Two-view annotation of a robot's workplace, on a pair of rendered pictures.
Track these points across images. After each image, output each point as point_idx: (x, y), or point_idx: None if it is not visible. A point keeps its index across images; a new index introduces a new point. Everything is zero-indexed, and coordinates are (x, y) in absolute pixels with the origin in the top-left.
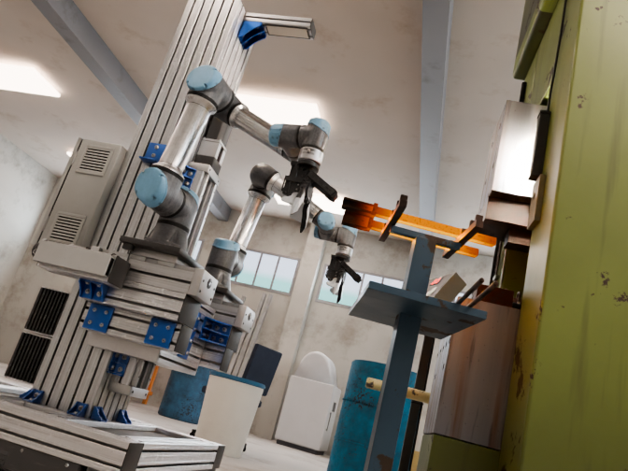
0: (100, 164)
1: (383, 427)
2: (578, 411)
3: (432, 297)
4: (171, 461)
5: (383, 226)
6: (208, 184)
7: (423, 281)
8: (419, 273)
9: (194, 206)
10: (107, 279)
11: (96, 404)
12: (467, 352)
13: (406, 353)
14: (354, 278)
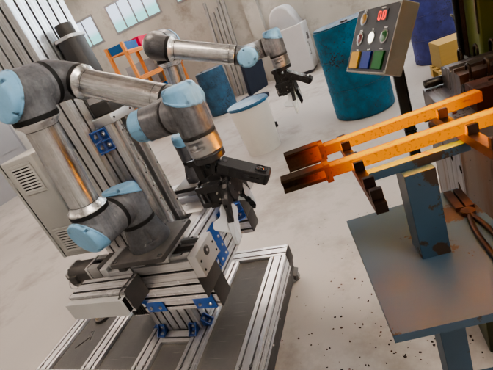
0: (35, 180)
1: (453, 356)
2: None
3: (486, 315)
4: (272, 328)
5: (341, 147)
6: (125, 120)
7: (438, 223)
8: (428, 217)
9: (136, 196)
10: (135, 309)
11: (199, 316)
12: (488, 175)
13: None
14: (306, 82)
